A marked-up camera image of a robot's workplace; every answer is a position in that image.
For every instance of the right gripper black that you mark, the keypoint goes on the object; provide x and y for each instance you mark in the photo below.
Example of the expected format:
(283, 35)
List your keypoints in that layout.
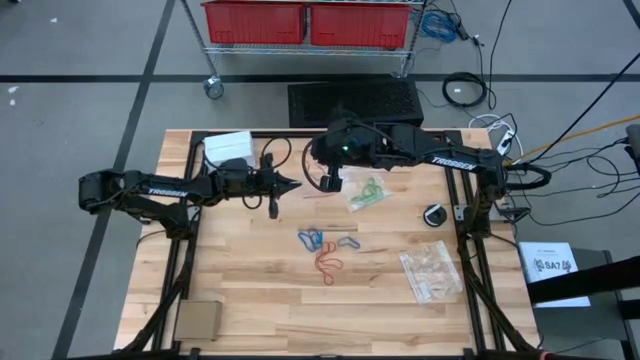
(357, 160)

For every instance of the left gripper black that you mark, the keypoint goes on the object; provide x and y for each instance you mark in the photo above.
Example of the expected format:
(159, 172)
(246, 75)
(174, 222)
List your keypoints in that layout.
(255, 185)

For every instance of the green rubber band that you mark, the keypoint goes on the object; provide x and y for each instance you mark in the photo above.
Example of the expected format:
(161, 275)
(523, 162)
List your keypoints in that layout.
(382, 190)
(367, 184)
(357, 200)
(370, 192)

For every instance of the blue rubber band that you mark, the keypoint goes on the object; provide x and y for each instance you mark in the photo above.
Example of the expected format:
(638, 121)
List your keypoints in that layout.
(358, 245)
(316, 235)
(301, 240)

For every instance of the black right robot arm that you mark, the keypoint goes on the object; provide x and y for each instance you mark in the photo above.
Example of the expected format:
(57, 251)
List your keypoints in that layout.
(460, 162)

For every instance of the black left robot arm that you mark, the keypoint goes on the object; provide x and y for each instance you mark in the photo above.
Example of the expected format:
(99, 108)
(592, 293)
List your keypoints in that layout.
(165, 191)

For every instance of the black perforated computer case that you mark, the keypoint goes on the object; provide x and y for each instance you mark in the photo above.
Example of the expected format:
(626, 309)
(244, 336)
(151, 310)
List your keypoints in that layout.
(350, 100)

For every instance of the white cardboard box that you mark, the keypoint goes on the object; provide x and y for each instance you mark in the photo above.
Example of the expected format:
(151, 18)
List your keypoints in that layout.
(227, 147)

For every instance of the round tape spool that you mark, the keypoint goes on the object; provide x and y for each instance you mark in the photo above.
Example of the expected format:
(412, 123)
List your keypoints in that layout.
(435, 220)

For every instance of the red plastic bin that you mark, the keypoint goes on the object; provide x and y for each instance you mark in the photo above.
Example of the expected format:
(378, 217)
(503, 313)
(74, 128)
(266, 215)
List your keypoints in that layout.
(360, 25)
(250, 22)

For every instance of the white power strip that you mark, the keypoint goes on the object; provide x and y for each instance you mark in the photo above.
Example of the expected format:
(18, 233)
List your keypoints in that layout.
(505, 141)

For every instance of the brown cardboard pad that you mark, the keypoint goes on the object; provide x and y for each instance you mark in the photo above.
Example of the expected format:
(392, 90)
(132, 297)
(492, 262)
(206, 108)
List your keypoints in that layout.
(197, 320)

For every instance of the white printed paper sheet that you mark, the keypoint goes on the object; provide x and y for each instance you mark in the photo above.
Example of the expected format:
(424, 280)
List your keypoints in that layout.
(550, 250)

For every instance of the black beam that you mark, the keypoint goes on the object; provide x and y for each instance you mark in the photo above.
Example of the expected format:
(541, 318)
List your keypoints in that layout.
(590, 282)

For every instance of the grey cart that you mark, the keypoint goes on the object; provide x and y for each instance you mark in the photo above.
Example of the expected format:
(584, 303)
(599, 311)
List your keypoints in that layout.
(575, 330)

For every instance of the grey device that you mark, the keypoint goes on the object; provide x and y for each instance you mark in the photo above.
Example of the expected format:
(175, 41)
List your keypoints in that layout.
(634, 135)

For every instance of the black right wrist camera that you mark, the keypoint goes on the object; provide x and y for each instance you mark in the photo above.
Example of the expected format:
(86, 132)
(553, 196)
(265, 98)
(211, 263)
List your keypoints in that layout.
(331, 184)

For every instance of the black aluminium table frame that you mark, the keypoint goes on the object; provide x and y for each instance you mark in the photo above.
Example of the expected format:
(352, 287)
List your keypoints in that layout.
(300, 133)

